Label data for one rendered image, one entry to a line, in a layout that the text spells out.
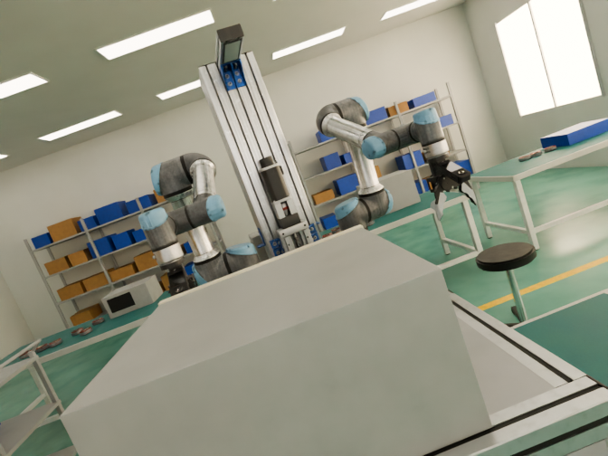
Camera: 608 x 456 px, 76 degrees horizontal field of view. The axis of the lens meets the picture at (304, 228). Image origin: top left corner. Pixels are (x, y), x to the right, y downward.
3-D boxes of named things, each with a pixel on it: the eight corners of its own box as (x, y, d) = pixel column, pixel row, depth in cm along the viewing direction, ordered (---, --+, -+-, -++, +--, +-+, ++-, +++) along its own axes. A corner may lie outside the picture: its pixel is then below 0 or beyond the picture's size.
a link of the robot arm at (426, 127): (423, 110, 131) (441, 103, 123) (433, 142, 133) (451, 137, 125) (404, 117, 129) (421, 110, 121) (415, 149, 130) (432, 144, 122)
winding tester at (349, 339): (199, 388, 82) (160, 300, 79) (392, 313, 83) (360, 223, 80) (135, 574, 43) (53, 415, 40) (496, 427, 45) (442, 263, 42)
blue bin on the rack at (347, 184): (337, 194, 744) (332, 180, 740) (357, 186, 746) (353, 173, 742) (341, 195, 702) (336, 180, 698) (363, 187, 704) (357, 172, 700)
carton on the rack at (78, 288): (73, 294, 726) (69, 284, 723) (94, 286, 726) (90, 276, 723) (61, 301, 686) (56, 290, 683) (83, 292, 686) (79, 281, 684)
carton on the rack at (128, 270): (121, 276, 729) (117, 267, 726) (142, 268, 730) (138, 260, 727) (112, 281, 689) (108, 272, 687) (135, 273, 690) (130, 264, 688)
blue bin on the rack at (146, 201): (137, 212, 718) (133, 201, 715) (159, 204, 718) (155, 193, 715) (129, 214, 676) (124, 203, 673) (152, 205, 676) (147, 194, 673)
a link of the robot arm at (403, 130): (380, 132, 138) (398, 125, 128) (405, 123, 142) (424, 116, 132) (387, 154, 139) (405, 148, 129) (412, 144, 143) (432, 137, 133)
